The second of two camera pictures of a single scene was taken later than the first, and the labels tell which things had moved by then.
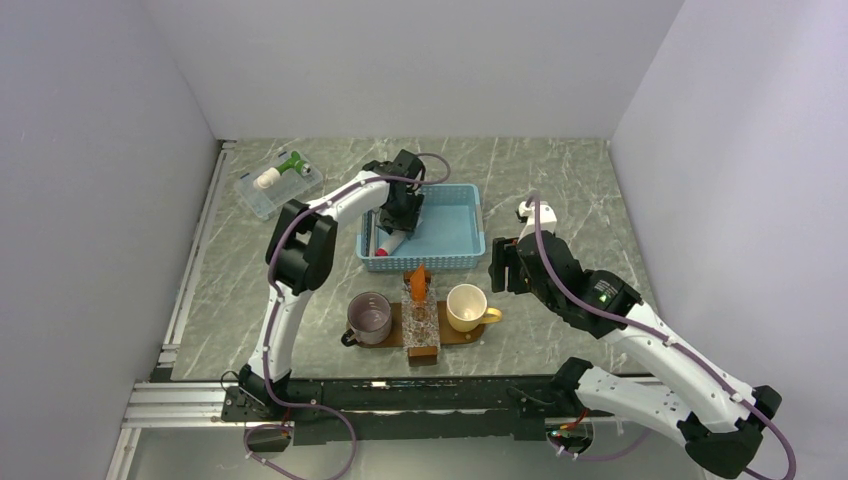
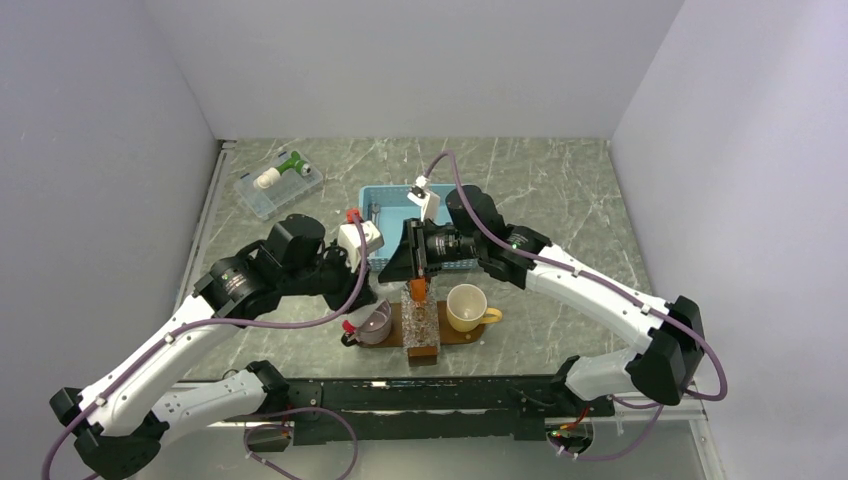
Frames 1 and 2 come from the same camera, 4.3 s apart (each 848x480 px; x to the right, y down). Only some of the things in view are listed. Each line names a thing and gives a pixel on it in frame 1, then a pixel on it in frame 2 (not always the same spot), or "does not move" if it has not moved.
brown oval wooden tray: [446, 333] does not move
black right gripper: [497, 267] to [402, 264]
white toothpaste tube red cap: [394, 240] to [348, 327]
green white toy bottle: [271, 175] does not move
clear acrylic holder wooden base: [421, 327] does not move
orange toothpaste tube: [418, 284] does not move
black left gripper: [407, 223] to [349, 279]
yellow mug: [467, 308] does not move
